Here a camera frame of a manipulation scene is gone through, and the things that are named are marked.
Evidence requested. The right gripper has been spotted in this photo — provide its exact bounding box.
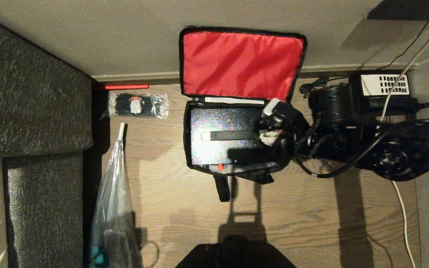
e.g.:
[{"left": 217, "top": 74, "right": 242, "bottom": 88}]
[{"left": 258, "top": 101, "right": 311, "bottom": 168}]

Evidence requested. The black case with strap handle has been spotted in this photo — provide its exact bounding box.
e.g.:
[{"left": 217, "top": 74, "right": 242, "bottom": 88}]
[{"left": 190, "top": 107, "right": 277, "bottom": 166}]

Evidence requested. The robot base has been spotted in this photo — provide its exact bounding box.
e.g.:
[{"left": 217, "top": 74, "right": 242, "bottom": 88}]
[{"left": 175, "top": 235, "right": 297, "bottom": 268}]

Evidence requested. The open black bag red lining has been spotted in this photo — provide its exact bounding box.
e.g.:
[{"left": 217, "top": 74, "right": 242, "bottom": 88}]
[{"left": 184, "top": 97, "right": 295, "bottom": 203}]

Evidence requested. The red lined bag lid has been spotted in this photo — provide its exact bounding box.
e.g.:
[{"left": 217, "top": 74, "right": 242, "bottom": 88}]
[{"left": 179, "top": 26, "right": 308, "bottom": 103}]

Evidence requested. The plastic bag of black ties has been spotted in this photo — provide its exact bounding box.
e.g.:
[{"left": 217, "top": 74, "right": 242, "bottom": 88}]
[{"left": 107, "top": 92, "right": 169, "bottom": 120}]

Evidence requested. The clear plastic bag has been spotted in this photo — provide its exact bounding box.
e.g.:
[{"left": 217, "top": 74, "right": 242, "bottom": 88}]
[{"left": 89, "top": 122, "right": 144, "bottom": 268}]

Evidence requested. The white paper strip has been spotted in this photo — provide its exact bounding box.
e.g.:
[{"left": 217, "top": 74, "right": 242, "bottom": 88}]
[{"left": 204, "top": 97, "right": 266, "bottom": 105}]

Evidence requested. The black box with vented label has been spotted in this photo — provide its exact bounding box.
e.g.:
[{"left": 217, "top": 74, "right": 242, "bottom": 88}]
[{"left": 350, "top": 71, "right": 429, "bottom": 114}]

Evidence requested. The thin red stick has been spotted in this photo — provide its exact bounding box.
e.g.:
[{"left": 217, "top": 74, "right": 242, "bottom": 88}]
[{"left": 92, "top": 84, "right": 150, "bottom": 90}]

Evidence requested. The dark furniture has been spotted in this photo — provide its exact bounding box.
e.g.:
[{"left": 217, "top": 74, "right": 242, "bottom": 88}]
[{"left": 366, "top": 0, "right": 429, "bottom": 21}]

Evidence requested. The teal object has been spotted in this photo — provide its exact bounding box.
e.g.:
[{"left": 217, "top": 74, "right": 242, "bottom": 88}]
[{"left": 91, "top": 246, "right": 109, "bottom": 268}]

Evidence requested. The dark grey fabric sofa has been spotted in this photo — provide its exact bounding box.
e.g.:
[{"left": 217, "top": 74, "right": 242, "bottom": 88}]
[{"left": 0, "top": 11, "right": 94, "bottom": 268}]

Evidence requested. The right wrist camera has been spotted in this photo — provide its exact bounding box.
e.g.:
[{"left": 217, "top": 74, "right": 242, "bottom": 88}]
[{"left": 262, "top": 98, "right": 285, "bottom": 120}]

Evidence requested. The white cable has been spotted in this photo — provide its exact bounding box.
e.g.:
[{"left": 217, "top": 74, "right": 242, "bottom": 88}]
[{"left": 380, "top": 16, "right": 429, "bottom": 268}]

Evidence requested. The thin black cable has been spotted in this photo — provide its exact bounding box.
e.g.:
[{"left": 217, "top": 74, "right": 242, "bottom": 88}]
[{"left": 299, "top": 4, "right": 429, "bottom": 94}]

